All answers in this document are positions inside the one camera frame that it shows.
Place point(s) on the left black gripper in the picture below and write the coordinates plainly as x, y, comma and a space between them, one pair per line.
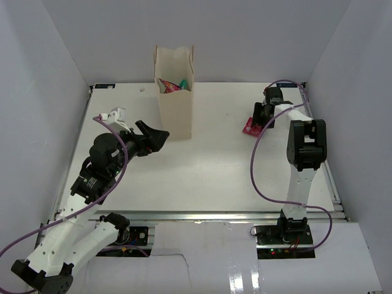
156, 141

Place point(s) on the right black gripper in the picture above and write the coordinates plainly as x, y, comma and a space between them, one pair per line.
258, 109

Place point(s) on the pink red snack packet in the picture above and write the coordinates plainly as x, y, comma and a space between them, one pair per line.
252, 129

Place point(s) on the teal snack packet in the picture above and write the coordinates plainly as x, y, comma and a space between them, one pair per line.
183, 84

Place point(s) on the purple Fox's candy bag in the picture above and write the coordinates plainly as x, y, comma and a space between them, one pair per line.
169, 87

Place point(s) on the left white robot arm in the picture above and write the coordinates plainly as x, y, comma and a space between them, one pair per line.
51, 267

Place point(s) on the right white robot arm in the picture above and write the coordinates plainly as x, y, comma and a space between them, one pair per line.
306, 152

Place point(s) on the beige paper bag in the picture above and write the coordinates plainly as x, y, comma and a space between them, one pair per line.
176, 108

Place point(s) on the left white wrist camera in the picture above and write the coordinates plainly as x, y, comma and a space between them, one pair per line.
114, 120

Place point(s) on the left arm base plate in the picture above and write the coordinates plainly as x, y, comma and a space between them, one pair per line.
134, 236

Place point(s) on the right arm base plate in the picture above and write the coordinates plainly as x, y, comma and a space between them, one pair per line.
270, 239

